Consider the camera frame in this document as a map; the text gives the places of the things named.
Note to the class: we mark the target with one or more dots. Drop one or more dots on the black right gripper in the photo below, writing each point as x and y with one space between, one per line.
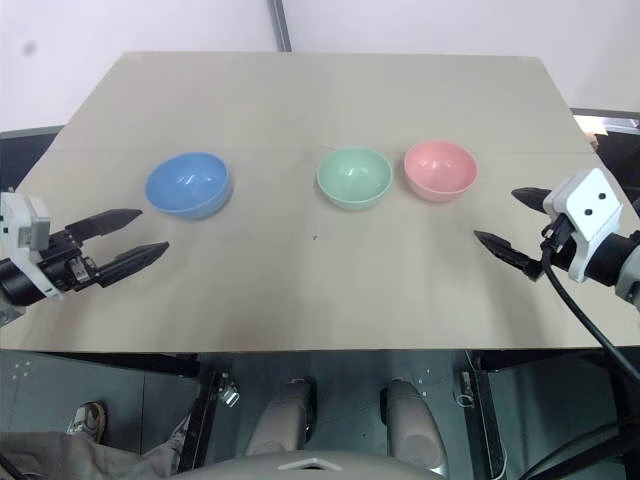
559 245

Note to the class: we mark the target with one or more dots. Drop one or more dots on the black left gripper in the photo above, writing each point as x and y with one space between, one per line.
64 262

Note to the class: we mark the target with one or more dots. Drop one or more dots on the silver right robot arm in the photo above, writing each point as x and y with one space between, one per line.
627 265

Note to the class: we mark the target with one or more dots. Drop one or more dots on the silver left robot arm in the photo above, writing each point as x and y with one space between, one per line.
17 285

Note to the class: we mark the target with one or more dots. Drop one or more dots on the blue plastic bowl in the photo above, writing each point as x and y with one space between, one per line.
186 187

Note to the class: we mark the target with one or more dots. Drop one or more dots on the pink red plastic bowl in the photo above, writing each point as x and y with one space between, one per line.
440 170

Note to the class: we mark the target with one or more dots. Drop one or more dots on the green plastic bowl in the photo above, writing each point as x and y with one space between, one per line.
353 177

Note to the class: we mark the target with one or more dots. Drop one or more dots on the grey sneaker shoe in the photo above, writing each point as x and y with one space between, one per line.
86 419
181 432

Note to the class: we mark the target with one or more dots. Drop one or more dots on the silver metal clamp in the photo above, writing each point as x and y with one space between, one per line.
227 390

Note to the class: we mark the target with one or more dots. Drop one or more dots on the khaki trouser leg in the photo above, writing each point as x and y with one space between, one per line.
75 457

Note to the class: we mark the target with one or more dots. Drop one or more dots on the grey right robot leg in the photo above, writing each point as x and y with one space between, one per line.
412 425

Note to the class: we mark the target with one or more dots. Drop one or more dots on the grey robot leg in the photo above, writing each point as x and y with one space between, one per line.
412 425
282 417

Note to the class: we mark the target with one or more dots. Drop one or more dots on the grey left robot leg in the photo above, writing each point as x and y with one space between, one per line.
282 417

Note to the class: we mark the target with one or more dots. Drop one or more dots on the grey robot torso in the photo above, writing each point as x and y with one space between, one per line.
320 465

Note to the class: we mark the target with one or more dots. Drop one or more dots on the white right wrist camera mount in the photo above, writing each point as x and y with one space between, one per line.
592 207

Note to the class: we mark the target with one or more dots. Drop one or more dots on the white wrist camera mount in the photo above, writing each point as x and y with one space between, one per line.
592 207
24 222

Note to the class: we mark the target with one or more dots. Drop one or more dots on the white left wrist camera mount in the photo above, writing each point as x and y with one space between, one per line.
24 222

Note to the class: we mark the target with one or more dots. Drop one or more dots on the black table leg frame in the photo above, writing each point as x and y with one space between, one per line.
205 415
487 415

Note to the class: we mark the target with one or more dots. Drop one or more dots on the grey vertical post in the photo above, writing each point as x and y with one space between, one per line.
281 25

